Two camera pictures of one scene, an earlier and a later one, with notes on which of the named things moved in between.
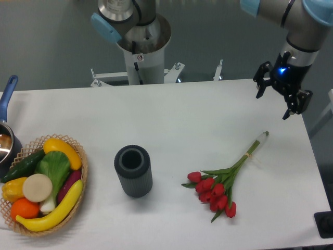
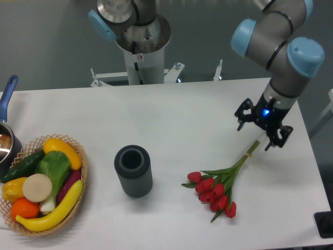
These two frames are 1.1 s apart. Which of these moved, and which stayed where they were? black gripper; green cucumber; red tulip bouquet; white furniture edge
Moved: black gripper
Stayed: green cucumber; white furniture edge; red tulip bouquet
